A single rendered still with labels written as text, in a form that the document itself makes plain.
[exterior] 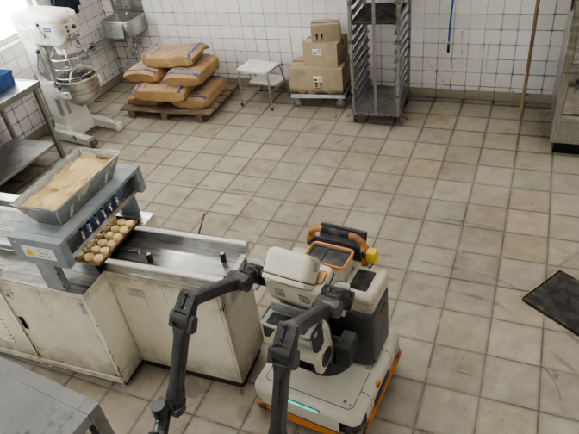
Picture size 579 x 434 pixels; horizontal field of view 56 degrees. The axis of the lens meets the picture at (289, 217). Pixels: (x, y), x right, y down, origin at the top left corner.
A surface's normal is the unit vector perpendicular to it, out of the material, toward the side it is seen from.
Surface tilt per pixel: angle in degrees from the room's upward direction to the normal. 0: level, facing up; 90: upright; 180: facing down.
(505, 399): 0
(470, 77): 90
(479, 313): 0
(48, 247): 90
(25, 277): 0
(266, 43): 90
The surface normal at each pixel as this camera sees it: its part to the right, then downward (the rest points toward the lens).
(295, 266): -0.40, -0.20
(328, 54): -0.41, 0.57
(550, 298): -0.11, -0.80
